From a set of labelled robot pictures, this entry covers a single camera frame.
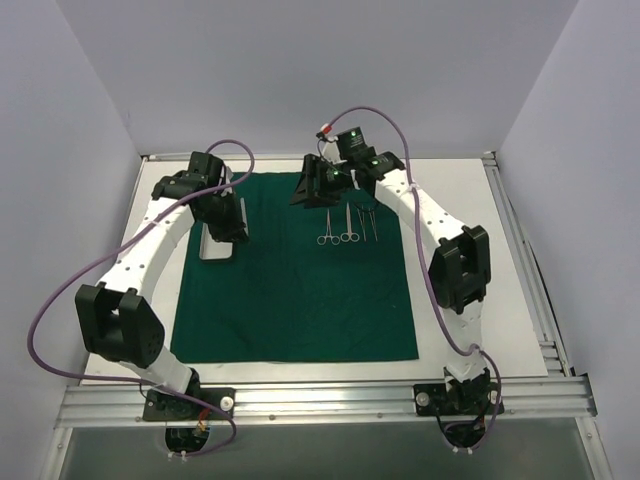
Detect metal instrument tray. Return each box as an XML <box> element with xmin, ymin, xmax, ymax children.
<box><xmin>199</xmin><ymin>197</ymin><xmax>249</xmax><ymax>262</ymax></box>

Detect steel tweezers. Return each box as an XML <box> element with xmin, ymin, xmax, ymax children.
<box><xmin>369</xmin><ymin>208</ymin><xmax>379</xmax><ymax>242</ymax></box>
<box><xmin>356</xmin><ymin>205</ymin><xmax>367</xmax><ymax>242</ymax></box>

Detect steel surgical forceps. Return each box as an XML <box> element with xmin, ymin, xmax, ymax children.
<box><xmin>316</xmin><ymin>210</ymin><xmax>341</xmax><ymax>246</ymax></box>

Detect steel surgical scissors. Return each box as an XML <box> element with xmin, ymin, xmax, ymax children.
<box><xmin>340</xmin><ymin>203</ymin><xmax>360</xmax><ymax>243</ymax></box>

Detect dark green surgical cloth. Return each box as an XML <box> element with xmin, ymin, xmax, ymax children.
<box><xmin>171</xmin><ymin>173</ymin><xmax>418</xmax><ymax>363</ymax></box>

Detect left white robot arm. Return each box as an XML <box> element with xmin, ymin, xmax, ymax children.
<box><xmin>75</xmin><ymin>152</ymin><xmax>249</xmax><ymax>419</ymax></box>

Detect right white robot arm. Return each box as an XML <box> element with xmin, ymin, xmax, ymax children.
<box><xmin>290</xmin><ymin>124</ymin><xmax>491</xmax><ymax>413</ymax></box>

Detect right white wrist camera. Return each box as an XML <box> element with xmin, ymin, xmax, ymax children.
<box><xmin>316</xmin><ymin>123</ymin><xmax>341</xmax><ymax>165</ymax></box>

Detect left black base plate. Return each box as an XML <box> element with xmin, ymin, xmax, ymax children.
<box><xmin>142</xmin><ymin>387</ymin><xmax>236</xmax><ymax>422</ymax></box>

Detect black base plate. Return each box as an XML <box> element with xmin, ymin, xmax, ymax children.
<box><xmin>142</xmin><ymin>387</ymin><xmax>236</xmax><ymax>422</ymax></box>
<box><xmin>412</xmin><ymin>382</ymin><xmax>498</xmax><ymax>417</ymax></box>

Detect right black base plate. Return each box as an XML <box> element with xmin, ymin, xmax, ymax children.
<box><xmin>412</xmin><ymin>382</ymin><xmax>498</xmax><ymax>417</ymax></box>

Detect aluminium right side rail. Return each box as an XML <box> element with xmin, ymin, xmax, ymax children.
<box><xmin>482</xmin><ymin>152</ymin><xmax>576</xmax><ymax>376</ymax></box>

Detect aluminium rail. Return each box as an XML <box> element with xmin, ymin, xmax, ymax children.
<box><xmin>482</xmin><ymin>152</ymin><xmax>576</xmax><ymax>376</ymax></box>
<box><xmin>56</xmin><ymin>376</ymin><xmax>597</xmax><ymax>428</ymax></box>

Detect aluminium front rail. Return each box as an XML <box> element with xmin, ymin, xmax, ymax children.
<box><xmin>56</xmin><ymin>376</ymin><xmax>597</xmax><ymax>428</ymax></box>

